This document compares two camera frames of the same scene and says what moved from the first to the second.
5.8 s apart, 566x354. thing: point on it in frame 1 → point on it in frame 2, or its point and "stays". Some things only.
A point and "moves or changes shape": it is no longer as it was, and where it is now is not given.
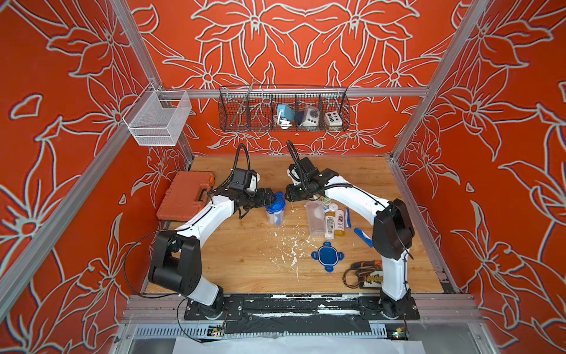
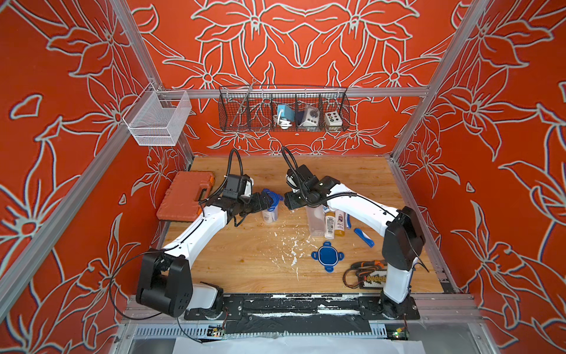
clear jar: (276, 218) moves or changes shape
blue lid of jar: (328, 256) stays
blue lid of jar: (278, 205) moves or changes shape
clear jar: (316, 220) stays
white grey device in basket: (311, 117) stays
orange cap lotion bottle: (339, 223) stays
